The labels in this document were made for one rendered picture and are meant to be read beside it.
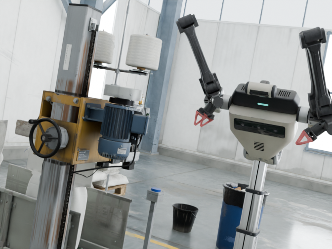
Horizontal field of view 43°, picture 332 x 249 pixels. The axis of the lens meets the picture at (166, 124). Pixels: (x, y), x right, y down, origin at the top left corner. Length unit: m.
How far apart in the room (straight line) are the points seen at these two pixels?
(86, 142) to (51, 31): 5.89
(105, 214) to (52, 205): 0.81
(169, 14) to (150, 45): 9.14
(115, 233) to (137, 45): 1.29
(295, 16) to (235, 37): 1.44
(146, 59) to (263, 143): 0.89
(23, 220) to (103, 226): 0.57
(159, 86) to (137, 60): 8.90
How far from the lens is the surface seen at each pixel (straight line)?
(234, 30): 10.74
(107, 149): 1.95
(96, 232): 2.91
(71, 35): 2.05
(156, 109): 10.93
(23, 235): 2.57
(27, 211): 2.52
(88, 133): 2.05
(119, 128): 1.94
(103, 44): 2.22
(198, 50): 2.32
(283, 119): 2.42
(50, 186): 2.09
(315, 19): 10.44
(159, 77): 10.98
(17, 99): 7.41
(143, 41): 2.07
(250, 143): 2.57
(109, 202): 2.81
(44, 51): 7.76
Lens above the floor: 1.38
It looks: 3 degrees down
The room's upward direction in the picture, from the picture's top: 10 degrees clockwise
